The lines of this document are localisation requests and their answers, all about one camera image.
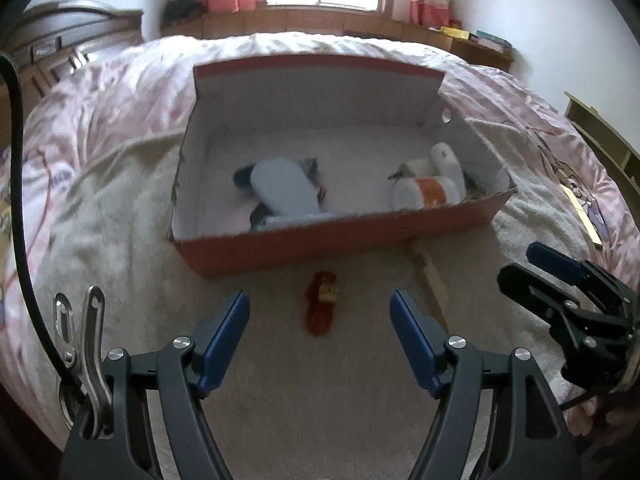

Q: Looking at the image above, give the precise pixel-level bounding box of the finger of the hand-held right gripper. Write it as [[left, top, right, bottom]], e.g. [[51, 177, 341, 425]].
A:
[[496, 262, 633, 356], [526, 241, 640, 311]]

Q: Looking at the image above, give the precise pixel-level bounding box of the grey towel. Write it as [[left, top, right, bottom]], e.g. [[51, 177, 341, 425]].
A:
[[65, 125, 596, 480]]

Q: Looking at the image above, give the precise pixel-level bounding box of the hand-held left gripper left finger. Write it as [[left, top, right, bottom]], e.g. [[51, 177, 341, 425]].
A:
[[60, 290, 251, 480]]

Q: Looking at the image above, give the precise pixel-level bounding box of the pink printed blanket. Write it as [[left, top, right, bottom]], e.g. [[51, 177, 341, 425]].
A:
[[0, 32, 640, 436]]

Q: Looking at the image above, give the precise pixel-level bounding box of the blue correction tape dispenser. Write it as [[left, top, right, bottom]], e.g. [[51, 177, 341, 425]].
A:
[[249, 158, 327, 217]]

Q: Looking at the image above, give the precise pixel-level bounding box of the dark wooden headboard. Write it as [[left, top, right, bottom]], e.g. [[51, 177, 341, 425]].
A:
[[7, 0, 146, 111]]

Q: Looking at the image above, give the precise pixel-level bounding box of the black braided cable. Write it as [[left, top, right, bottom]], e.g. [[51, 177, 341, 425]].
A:
[[0, 51, 76, 396]]

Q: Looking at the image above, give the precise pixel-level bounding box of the white earbud case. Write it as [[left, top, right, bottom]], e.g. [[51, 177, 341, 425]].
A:
[[431, 142, 467, 193]]

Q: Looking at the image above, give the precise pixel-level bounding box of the white jar with orange label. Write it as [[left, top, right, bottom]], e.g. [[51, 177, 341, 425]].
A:
[[392, 175, 463, 211]]

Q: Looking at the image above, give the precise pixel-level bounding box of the red cardboard box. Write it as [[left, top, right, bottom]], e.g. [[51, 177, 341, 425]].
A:
[[171, 54, 518, 278]]

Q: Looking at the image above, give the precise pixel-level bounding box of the green book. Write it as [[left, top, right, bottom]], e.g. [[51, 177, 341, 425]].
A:
[[470, 30, 513, 53]]

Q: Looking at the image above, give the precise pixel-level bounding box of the dark green bag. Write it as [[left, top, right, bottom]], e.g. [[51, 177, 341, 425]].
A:
[[162, 0, 206, 23]]

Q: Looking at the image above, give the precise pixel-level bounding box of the thin black cable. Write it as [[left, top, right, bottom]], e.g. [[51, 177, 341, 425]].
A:
[[562, 390, 601, 411]]

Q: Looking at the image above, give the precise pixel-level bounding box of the yellow book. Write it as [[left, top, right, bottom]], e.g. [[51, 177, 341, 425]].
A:
[[429, 25, 471, 41]]

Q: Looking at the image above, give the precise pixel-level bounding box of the wooden shelf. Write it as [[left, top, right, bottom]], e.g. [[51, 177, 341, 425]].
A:
[[564, 91, 640, 191]]

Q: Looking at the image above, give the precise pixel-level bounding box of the wooden stick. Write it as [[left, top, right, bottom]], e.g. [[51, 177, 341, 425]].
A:
[[407, 240, 449, 331]]

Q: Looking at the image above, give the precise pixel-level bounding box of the small red toy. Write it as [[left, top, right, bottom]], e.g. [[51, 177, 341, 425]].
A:
[[305, 270, 342, 338]]

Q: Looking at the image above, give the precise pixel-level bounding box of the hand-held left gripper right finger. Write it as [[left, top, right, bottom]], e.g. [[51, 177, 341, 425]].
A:
[[390, 289, 581, 480]]

